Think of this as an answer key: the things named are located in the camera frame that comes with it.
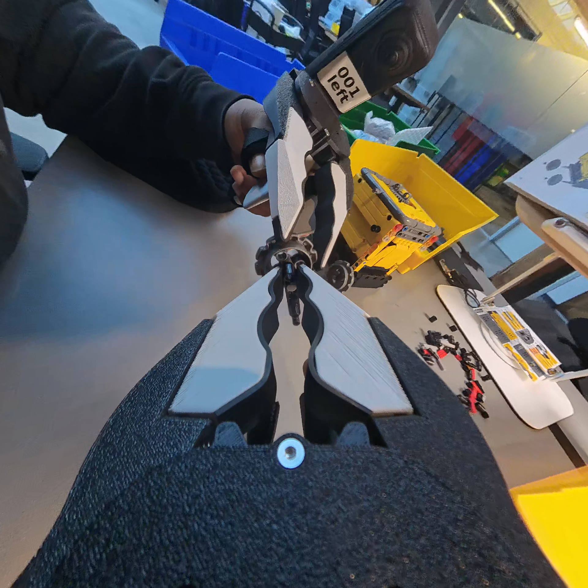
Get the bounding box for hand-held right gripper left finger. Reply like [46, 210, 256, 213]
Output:
[168, 269, 287, 434]

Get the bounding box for grey-blue office chair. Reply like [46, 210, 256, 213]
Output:
[13, 134, 51, 180]

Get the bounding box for frosted glass partition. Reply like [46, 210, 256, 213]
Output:
[409, 17, 588, 184]

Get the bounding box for red and blue crates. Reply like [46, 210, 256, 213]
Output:
[441, 115, 515, 189]

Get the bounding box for printed picture sheet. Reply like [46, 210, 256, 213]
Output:
[506, 124, 588, 230]

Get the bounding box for building instruction booklet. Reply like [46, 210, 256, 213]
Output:
[483, 308, 563, 377]

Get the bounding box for pile of small brick pieces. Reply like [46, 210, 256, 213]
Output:
[416, 326, 492, 419]

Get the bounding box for green plastic bin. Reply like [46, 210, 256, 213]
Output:
[340, 100, 442, 161]

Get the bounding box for yellow toy brick vehicle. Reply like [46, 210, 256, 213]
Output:
[322, 168, 443, 290]

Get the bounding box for grey desk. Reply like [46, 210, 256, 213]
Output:
[0, 129, 588, 588]

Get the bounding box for yellow plastic bin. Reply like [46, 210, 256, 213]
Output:
[345, 138, 499, 276]
[510, 466, 588, 588]

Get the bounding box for small grey toy wheel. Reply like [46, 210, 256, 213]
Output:
[255, 236, 318, 276]

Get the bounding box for white oval board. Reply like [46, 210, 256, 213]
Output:
[437, 283, 575, 430]

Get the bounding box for blue plastic bin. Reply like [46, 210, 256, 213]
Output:
[159, 0, 304, 102]

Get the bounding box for person's left hand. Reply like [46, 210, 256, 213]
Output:
[224, 97, 276, 217]

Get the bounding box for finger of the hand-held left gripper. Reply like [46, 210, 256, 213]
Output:
[267, 112, 316, 243]
[306, 156, 356, 267]

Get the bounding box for person's left forearm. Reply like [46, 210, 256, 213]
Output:
[0, 0, 253, 214]

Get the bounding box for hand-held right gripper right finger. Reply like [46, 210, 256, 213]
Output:
[299, 267, 416, 434]

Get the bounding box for black brick connector piece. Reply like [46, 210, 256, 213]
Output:
[281, 260, 304, 324]

